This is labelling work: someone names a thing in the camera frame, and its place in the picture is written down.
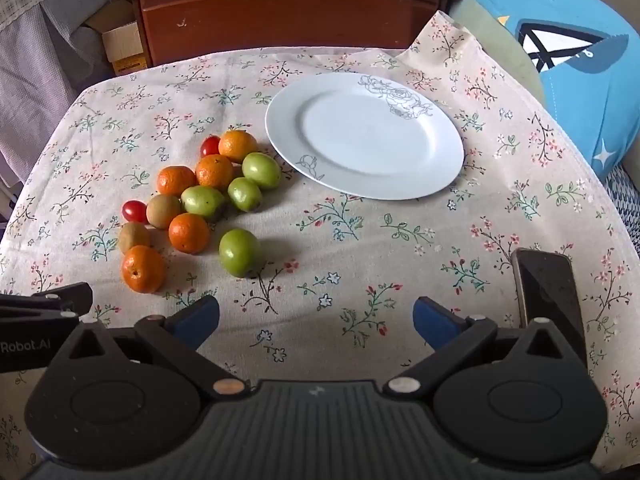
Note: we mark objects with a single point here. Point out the brown kiwi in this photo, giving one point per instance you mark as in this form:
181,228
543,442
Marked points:
163,211
133,237

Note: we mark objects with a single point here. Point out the blue shark pillow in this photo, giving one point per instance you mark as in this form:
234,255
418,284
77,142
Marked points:
575,20

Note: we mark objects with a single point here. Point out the blue patterned cloth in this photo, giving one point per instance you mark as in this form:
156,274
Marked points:
625,200

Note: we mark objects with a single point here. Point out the cardboard box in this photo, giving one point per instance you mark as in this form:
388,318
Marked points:
124,45

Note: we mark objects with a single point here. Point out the black smartphone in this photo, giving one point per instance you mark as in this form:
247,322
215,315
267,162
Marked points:
550,300

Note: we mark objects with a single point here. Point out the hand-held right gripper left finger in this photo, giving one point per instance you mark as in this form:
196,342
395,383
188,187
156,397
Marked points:
196,319

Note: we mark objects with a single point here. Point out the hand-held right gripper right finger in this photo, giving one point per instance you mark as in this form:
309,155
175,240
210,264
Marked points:
434,322

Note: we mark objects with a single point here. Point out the floral tablecloth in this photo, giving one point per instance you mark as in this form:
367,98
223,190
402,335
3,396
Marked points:
350,260

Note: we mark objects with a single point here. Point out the white floral plate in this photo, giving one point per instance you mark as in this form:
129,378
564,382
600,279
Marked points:
360,135

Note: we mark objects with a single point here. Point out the grey-green cushion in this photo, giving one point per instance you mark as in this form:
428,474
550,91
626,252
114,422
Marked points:
500,45

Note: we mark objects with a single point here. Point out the orange mandarin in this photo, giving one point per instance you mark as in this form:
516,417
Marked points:
143,269
188,233
214,171
175,180
237,145

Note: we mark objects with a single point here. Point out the red cherry tomato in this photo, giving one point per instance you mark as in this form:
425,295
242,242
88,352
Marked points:
134,211
209,146

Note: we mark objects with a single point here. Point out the grey checked cloth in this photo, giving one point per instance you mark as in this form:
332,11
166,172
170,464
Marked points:
40,60

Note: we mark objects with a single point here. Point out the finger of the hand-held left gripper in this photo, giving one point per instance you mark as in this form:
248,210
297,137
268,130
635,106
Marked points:
70,296

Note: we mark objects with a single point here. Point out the green jujube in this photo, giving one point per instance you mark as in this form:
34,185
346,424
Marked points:
244,194
261,170
239,252
202,201

